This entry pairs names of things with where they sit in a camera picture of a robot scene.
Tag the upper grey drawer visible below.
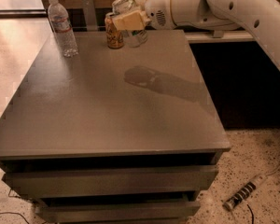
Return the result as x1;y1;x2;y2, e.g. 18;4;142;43
4;165;218;199

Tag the metal bracket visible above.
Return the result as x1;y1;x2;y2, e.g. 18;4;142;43
81;0;98;26
212;30;225;38

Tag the lower grey drawer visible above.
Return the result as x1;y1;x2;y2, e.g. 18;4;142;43
35;202;200;223

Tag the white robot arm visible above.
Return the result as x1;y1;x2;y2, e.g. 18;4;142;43
113;0;280;71

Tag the clear plastic water bottle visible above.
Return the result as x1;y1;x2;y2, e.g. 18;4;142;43
48;0;78;57

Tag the grey drawer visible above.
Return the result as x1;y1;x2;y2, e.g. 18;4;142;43
35;202;200;223
4;165;218;199

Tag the orange soda can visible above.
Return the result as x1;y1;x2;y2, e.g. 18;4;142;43
105;12;124;49

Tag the metal wall rail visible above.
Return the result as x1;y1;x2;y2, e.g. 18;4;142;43
73;25;105;31

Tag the black floor cable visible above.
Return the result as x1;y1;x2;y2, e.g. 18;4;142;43
0;189;32;224

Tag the right metal bracket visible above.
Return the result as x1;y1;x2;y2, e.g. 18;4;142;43
212;30;225;38

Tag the left metal bracket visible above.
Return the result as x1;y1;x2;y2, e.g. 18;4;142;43
81;0;98;26

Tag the silver 7up can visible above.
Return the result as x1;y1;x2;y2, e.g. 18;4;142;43
112;0;147;48

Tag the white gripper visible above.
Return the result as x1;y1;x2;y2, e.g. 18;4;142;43
112;0;175;31

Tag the white power strip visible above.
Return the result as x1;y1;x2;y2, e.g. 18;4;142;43
223;175;268;211

